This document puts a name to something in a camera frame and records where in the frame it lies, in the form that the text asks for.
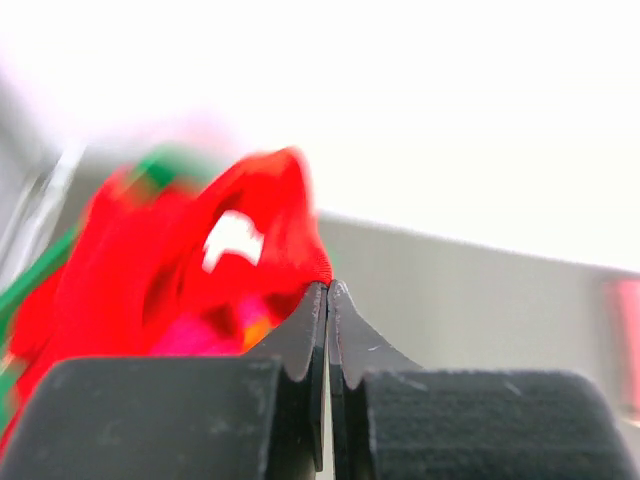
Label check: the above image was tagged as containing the green plastic bin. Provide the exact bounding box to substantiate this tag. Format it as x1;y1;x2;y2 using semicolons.
1;147;216;430

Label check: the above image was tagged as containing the red t shirt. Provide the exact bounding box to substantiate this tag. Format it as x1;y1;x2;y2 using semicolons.
9;146;335;401

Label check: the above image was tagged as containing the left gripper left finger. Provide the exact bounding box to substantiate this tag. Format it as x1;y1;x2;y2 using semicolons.
1;283;327;480

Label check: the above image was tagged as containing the folded pink t shirt stack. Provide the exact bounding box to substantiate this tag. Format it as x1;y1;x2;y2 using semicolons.
605;277;639;423

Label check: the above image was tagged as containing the magenta t shirt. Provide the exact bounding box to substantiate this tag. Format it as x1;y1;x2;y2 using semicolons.
149;297;277;357

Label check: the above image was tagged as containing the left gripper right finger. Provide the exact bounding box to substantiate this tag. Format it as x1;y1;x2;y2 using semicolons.
327;281;639;479

